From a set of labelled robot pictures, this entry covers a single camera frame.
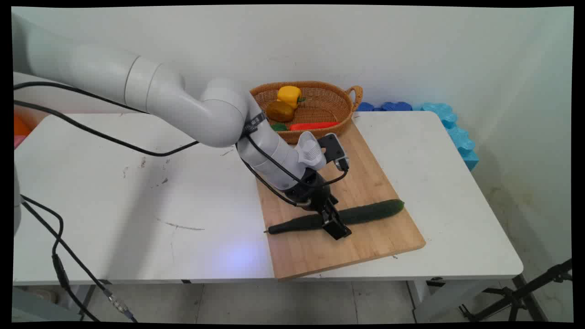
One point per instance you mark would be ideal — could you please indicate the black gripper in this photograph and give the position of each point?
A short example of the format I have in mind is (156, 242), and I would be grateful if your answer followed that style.
(311, 189)

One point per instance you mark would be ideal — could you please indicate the long dark green cucumber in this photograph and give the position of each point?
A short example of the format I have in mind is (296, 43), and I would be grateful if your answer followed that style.
(370, 212)

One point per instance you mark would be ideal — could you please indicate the brown potato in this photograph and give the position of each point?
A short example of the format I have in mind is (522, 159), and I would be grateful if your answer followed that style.
(279, 111)

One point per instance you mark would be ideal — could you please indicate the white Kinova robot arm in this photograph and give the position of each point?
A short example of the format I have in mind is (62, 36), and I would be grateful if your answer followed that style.
(105, 73)

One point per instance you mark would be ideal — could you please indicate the wooden cutting board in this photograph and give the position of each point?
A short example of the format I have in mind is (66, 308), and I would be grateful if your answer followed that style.
(365, 183)

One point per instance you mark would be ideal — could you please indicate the orange carrot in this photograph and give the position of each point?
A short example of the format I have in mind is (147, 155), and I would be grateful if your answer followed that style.
(315, 125)

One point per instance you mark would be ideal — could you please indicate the small green vegetable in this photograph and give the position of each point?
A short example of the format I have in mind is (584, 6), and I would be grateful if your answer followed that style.
(279, 127)

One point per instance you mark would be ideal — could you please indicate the small blue foam piece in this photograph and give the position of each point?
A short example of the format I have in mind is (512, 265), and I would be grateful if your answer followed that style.
(365, 107)

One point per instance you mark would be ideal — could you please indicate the woven wicker basket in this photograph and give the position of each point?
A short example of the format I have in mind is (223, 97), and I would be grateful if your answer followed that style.
(329, 103)

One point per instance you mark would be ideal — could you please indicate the white table leg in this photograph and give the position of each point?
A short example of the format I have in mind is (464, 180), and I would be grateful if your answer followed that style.
(438, 299)

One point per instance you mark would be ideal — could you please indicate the medium blue foam piece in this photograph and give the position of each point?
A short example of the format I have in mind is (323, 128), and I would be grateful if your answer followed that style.
(396, 106)

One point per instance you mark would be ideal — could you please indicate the yellow bell pepper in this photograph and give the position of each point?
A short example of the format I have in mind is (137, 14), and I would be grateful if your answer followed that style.
(289, 95)

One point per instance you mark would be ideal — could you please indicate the large light blue foam mat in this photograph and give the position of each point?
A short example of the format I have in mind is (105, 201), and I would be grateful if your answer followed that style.
(459, 137)

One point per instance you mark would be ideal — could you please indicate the black tripod stand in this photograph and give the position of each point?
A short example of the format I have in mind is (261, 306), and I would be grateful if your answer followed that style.
(516, 297)

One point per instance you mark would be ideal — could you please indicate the grey table leg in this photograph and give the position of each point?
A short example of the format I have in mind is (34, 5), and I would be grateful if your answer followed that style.
(87, 299)

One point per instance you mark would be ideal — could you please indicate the orange object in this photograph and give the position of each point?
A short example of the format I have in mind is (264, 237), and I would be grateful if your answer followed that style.
(20, 125)

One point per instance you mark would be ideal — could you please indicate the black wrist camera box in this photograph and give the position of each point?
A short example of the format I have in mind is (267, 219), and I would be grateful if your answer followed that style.
(333, 147)

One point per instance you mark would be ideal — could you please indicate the grey ribbed camera mount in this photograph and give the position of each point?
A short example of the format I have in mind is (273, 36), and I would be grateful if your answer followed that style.
(310, 151)

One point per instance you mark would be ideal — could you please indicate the black table bracket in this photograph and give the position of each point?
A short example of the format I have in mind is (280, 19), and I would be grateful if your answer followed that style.
(436, 282)

